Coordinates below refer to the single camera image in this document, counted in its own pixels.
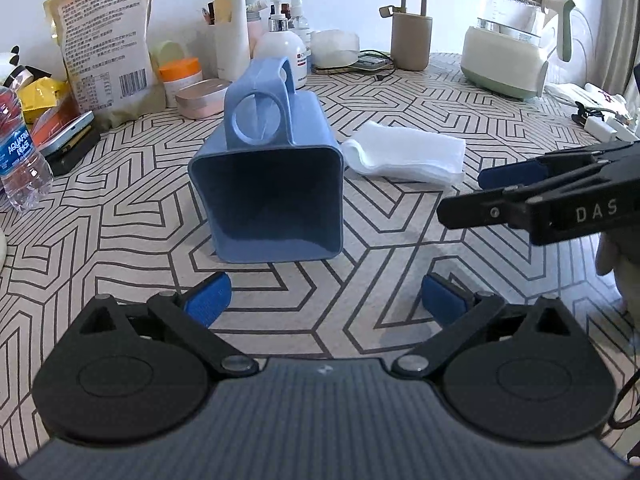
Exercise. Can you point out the geometric patterned tablecloth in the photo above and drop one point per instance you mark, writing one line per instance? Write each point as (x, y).
(400, 240)

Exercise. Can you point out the white translucent dome container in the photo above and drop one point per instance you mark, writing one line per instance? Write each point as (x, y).
(335, 49)

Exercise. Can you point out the beige curtain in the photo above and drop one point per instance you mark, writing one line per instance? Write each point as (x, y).
(620, 25)

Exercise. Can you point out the grey flat device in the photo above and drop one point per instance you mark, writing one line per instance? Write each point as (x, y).
(372, 63)

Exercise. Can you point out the blue labelled water bottle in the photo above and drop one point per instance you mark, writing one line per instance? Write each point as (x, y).
(22, 160)

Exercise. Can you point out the small brown bottle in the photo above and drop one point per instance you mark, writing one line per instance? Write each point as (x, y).
(285, 10)

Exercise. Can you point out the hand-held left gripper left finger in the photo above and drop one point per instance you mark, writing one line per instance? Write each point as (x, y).
(207, 300)

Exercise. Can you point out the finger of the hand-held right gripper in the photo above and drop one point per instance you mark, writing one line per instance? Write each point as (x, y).
(507, 175)
(480, 210)

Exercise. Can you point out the panda plush toy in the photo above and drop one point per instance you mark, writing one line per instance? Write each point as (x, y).
(15, 72)

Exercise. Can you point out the pink flat case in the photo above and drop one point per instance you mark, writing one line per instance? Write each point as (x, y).
(202, 100)

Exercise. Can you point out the pink bottle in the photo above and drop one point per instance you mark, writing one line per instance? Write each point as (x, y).
(254, 27)

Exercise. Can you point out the woven coaster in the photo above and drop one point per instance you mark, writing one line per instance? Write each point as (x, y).
(327, 70)

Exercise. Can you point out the white frosted jar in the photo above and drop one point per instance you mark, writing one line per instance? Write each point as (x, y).
(2, 250)

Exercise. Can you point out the glass kettle on green base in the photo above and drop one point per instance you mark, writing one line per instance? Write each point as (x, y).
(505, 60)

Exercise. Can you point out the orange lidded jar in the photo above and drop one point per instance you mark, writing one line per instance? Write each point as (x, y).
(181, 82)

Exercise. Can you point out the black flat box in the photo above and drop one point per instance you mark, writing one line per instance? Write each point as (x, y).
(75, 155)

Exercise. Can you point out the white pump bottle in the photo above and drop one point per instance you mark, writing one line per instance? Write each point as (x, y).
(282, 50)

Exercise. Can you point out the yellow packet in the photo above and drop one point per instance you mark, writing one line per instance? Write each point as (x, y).
(42, 97)

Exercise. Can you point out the tan printed food bag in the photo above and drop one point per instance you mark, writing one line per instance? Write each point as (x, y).
(105, 45)

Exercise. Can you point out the clear spray bottle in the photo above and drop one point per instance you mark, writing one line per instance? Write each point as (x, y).
(300, 30)

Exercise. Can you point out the white textured cloth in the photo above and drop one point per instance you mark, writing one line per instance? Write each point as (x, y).
(410, 155)

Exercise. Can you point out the tall white tube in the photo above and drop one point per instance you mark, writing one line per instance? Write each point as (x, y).
(231, 30)

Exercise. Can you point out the white charger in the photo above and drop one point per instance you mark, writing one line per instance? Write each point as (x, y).
(600, 127)

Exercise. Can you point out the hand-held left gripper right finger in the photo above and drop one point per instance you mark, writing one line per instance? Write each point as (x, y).
(445, 301)

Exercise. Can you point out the green lidded jar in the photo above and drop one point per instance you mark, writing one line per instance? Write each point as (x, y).
(167, 54)

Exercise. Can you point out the orange flat box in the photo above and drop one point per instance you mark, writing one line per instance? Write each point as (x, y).
(55, 115)

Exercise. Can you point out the person's right hand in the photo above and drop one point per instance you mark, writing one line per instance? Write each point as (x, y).
(627, 265)

